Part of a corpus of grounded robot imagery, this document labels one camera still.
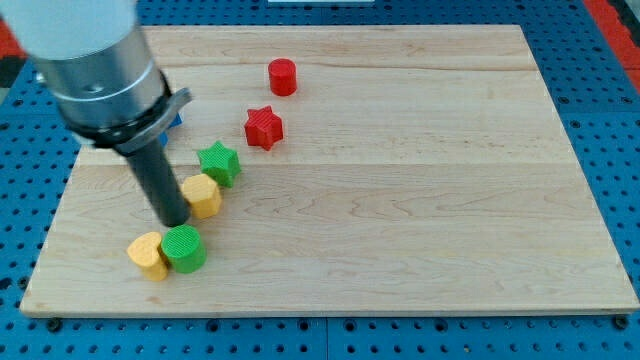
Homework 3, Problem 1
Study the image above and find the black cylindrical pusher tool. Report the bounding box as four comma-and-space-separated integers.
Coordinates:
126, 141, 190, 227

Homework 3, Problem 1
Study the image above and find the yellow hexagon block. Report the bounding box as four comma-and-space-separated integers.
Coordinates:
181, 174, 222, 219

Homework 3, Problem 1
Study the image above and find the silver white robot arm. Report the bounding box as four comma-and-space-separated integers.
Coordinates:
1, 0, 192, 227

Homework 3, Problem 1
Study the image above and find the blue block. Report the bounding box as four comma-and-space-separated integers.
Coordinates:
158, 114, 183, 147

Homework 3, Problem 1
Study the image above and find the green star block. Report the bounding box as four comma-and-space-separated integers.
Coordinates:
197, 141, 241, 188

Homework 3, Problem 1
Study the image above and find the green cylinder block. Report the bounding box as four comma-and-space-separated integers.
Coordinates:
161, 224, 207, 274

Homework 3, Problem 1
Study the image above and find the yellow heart block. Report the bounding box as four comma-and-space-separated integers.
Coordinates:
126, 232, 169, 282

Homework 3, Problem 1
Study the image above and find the red star block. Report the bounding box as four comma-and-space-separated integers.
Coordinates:
244, 105, 284, 151

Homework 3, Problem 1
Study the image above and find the red cylinder block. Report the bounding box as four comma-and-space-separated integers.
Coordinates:
268, 58, 297, 96

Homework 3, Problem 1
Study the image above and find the wooden board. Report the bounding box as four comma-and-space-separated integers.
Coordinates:
21, 25, 639, 318

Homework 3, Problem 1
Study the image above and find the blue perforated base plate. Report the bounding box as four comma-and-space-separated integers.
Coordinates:
1, 0, 639, 359

